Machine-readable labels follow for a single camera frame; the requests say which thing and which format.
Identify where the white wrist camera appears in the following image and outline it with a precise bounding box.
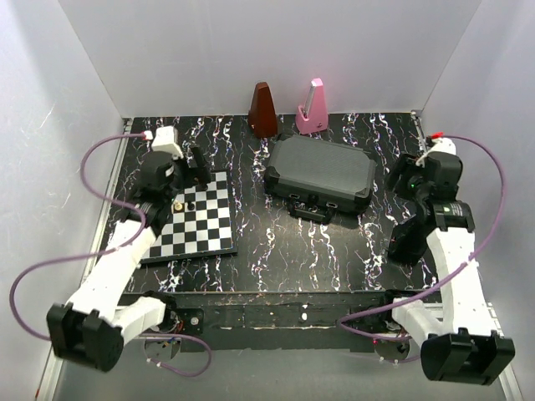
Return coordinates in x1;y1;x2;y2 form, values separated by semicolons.
151;125;184;160
415;131;456;167

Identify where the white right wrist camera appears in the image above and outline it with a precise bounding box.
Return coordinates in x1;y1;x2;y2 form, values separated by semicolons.
415;131;456;167

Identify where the black white chessboard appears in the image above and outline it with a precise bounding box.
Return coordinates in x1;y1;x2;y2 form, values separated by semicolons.
141;170;237;264

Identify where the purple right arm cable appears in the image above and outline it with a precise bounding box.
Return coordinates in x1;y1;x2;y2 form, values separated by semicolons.
336;134;507;363

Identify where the pink metronome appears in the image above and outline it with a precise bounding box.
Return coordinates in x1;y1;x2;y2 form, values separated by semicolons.
296;78;329;135

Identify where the brown wooden metronome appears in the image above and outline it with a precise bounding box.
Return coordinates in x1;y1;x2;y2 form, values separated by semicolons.
247;82;278;139

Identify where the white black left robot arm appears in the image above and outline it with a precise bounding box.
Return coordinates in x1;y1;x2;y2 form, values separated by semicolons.
46;145;198;372

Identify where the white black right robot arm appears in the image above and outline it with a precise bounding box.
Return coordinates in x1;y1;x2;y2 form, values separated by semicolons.
378;151;515;386

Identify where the black poker chip case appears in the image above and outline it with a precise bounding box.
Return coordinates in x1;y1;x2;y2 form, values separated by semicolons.
263;133;377;224

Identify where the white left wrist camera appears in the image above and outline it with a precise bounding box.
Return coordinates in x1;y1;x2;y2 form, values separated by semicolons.
151;125;184;160

